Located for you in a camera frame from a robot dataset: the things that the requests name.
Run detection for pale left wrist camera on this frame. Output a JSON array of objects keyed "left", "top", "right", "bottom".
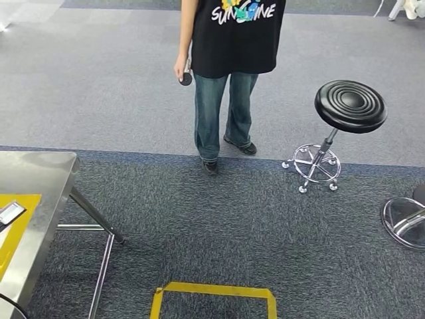
[{"left": 0, "top": 201, "right": 27, "bottom": 226}]

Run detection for steel workbench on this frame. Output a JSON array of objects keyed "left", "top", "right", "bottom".
[{"left": 0, "top": 151, "right": 125, "bottom": 319}]

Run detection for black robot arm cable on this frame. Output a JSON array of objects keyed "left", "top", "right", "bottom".
[{"left": 0, "top": 292, "right": 29, "bottom": 319}]

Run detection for person's right hand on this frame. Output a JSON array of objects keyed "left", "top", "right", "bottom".
[{"left": 173, "top": 53, "right": 191, "bottom": 84}]

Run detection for black round stool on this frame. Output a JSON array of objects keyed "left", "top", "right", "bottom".
[{"left": 281, "top": 79, "right": 388, "bottom": 195}]

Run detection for white plastic furniture base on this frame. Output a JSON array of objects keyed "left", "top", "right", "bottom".
[{"left": 387, "top": 0, "right": 425, "bottom": 22}]

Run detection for chrome stanchion post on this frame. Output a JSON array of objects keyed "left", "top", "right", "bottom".
[{"left": 381, "top": 197, "right": 425, "bottom": 251}]

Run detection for person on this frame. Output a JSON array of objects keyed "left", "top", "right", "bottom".
[{"left": 173, "top": 0, "right": 286, "bottom": 177}]

